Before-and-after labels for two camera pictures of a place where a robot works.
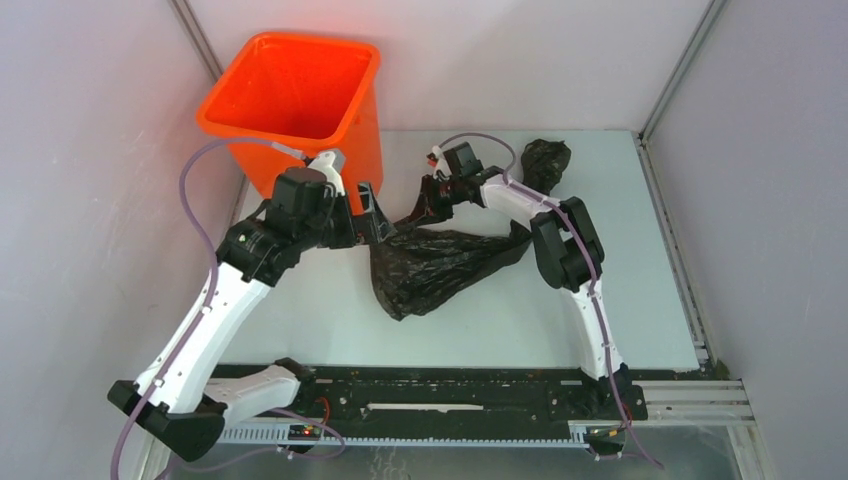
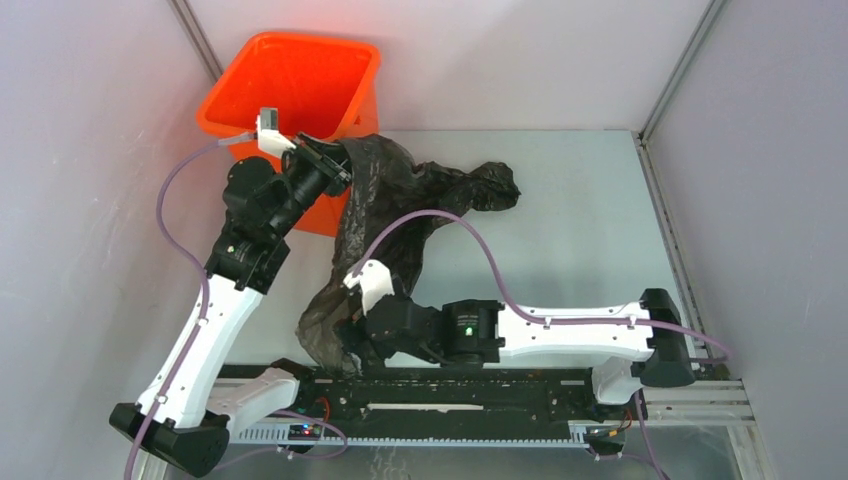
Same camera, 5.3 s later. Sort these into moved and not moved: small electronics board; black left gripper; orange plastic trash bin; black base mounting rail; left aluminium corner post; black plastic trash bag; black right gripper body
Moved: black left gripper; black plastic trash bag; black right gripper body
Not moved: black base mounting rail; left aluminium corner post; small electronics board; orange plastic trash bin
